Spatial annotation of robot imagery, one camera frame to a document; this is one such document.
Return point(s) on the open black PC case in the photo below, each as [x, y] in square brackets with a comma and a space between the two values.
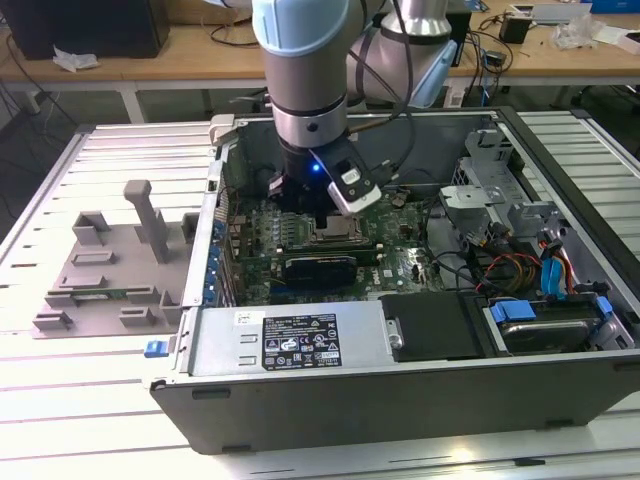
[400, 410]

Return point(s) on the silver CPU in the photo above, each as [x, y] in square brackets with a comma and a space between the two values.
[337, 229]

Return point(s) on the green RAM stick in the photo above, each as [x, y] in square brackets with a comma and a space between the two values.
[90, 299]

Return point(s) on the wooden desk white legs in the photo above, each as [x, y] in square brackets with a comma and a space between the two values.
[175, 60]

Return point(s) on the silver drive cage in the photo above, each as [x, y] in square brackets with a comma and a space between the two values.
[475, 197]

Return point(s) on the black bay cover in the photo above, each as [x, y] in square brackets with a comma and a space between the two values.
[430, 325]

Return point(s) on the blue case latch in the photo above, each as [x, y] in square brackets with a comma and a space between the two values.
[155, 348]

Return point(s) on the small black adapter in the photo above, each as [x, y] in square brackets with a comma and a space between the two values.
[495, 59]

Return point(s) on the hard disk in blue carrier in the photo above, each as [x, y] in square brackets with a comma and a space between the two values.
[545, 332]

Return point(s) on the black RAM slot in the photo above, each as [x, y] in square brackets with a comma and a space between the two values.
[367, 256]
[330, 246]

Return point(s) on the crumpled white paper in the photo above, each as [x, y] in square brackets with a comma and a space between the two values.
[75, 57]

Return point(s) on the black upright box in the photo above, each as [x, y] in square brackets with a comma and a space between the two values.
[464, 35]

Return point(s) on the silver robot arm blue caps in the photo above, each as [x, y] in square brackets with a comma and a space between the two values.
[300, 75]

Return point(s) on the black computer tower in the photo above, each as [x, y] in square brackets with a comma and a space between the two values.
[100, 30]

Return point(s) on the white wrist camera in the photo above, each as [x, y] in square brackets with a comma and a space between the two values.
[357, 197]

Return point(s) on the blue card retention clip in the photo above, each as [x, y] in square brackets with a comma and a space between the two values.
[218, 230]
[212, 272]
[209, 294]
[215, 250]

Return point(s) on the blue flat box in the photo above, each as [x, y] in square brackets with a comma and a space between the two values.
[615, 6]

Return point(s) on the white power adapter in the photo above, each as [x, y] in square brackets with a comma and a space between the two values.
[456, 97]

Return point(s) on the green motherboard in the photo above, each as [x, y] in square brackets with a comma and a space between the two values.
[400, 270]

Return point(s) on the gray parts rack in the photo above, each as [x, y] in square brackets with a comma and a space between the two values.
[135, 280]

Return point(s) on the small blue box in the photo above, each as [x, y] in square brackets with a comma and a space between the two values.
[477, 5]

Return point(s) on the gray flat tray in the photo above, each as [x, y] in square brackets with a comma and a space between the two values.
[555, 15]

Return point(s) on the CPU socket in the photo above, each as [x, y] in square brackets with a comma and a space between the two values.
[314, 240]

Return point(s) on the silver power supply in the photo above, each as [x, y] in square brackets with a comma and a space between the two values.
[225, 350]

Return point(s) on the black graphics card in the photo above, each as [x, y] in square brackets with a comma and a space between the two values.
[320, 274]

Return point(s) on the white pink flat card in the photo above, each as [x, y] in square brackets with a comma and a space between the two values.
[612, 36]

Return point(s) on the small dark brown box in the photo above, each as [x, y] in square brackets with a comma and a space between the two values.
[515, 30]

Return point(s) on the crumpled clear plastic bag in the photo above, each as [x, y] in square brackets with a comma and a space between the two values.
[575, 32]

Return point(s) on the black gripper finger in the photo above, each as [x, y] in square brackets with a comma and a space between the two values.
[279, 187]
[325, 221]

